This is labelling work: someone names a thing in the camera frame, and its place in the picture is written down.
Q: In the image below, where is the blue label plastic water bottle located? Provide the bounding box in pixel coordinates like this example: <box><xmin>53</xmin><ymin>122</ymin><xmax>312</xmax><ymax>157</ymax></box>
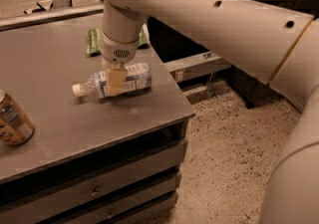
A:
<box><xmin>72</xmin><ymin>63</ymin><xmax>153</xmax><ymax>100</ymax></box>

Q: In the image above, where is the grey drawer cabinet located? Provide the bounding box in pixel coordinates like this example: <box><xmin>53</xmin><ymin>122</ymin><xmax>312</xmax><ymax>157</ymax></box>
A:
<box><xmin>0</xmin><ymin>119</ymin><xmax>189</xmax><ymax>224</ymax></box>

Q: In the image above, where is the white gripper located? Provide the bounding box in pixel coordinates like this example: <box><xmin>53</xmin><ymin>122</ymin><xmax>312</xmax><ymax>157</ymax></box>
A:
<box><xmin>100</xmin><ymin>30</ymin><xmax>139</xmax><ymax>97</ymax></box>

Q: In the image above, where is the green chip bag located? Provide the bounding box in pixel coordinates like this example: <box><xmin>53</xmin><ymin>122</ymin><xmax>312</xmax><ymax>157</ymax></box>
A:
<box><xmin>87</xmin><ymin>24</ymin><xmax>151</xmax><ymax>57</ymax></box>

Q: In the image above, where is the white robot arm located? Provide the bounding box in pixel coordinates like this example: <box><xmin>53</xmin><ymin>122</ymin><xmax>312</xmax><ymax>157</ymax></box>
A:
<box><xmin>101</xmin><ymin>0</ymin><xmax>319</xmax><ymax>224</ymax></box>

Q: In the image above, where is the metal railing frame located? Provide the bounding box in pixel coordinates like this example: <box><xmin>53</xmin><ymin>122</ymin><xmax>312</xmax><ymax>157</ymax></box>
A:
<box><xmin>0</xmin><ymin>0</ymin><xmax>243</xmax><ymax>32</ymax></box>

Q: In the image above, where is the brown drink can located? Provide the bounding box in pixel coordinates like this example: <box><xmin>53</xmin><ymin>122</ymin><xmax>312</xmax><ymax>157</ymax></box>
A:
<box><xmin>0</xmin><ymin>90</ymin><xmax>34</xmax><ymax>146</ymax></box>

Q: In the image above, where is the grey metal beam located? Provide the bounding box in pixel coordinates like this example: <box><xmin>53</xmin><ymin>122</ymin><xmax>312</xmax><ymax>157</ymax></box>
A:
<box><xmin>165</xmin><ymin>52</ymin><xmax>231</xmax><ymax>83</ymax></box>

